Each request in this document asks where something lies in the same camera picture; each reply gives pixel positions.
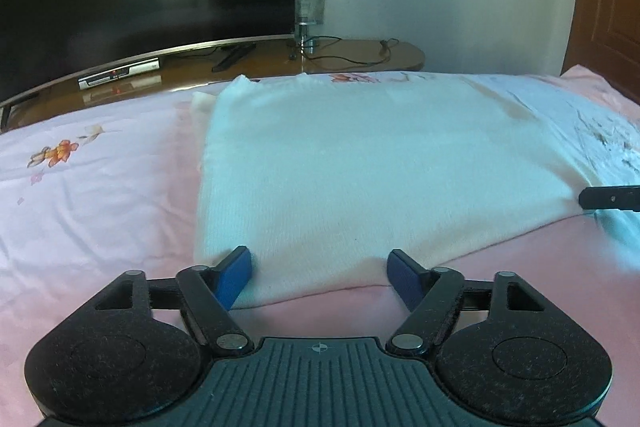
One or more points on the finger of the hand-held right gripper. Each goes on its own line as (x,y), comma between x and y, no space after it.
(612,198)

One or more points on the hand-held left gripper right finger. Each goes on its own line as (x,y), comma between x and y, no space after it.
(405,279)

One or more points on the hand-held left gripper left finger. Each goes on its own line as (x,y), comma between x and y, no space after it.
(234,277)

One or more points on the white knit sweater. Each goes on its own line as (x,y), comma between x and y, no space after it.
(360,167)

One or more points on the pink floral bed sheet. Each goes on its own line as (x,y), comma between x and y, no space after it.
(100,207)

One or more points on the black remote control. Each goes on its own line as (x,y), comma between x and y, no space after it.
(232,58)

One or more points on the wooden television stand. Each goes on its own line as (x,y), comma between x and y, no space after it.
(360,54)

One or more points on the silver set-top box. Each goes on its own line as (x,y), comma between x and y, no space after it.
(120,74)

